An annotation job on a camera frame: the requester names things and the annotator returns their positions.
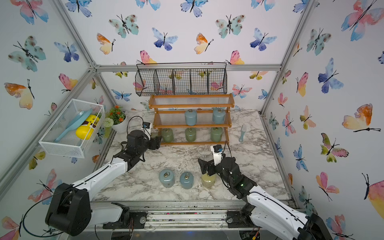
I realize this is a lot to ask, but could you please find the white wire basket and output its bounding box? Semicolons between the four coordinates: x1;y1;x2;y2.
39;99;105;158

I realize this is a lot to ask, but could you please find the yellow toy bottle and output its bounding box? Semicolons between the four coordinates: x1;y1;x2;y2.
76;115;100;140

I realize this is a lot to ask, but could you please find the green canister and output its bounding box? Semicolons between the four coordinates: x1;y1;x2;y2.
162;128;174;143
211;127;223;143
151;131;159;139
185;128;197;143

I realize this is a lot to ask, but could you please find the light blue canister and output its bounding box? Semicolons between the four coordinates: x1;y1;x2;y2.
159;169;175;188

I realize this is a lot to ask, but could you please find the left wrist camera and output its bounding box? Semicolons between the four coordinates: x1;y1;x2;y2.
142;122;152;140

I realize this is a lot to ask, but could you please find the wooden three-tier shelf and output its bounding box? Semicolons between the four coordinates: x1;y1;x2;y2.
149;94;235;145

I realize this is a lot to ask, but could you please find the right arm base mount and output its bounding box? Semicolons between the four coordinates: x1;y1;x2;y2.
226;204;257;229

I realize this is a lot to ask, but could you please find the potted flower plant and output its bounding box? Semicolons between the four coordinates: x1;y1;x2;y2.
103;105;128;133

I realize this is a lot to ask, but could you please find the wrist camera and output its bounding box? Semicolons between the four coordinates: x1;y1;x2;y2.
142;122;152;140
211;145;224;166

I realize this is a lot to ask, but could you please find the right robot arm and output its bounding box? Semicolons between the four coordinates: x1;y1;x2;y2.
198;157;332;240

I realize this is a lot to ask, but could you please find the light blue brush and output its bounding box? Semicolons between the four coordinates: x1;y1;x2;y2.
239;125;247;143

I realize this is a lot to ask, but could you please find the black wire basket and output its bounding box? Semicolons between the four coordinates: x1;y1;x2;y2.
134;62;228;97

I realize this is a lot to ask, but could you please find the yellow tea canister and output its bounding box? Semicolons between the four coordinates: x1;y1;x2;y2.
201;173;216;189

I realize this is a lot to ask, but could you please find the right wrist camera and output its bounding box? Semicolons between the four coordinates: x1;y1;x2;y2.
211;145;224;166

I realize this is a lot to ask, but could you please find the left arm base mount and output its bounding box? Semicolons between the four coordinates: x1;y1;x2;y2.
103;203;148;231

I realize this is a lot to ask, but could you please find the teal dustpan scoop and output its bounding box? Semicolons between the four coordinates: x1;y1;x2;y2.
54;109;93;143

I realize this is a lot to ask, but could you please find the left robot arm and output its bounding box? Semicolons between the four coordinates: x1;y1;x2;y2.
45;130;162;237

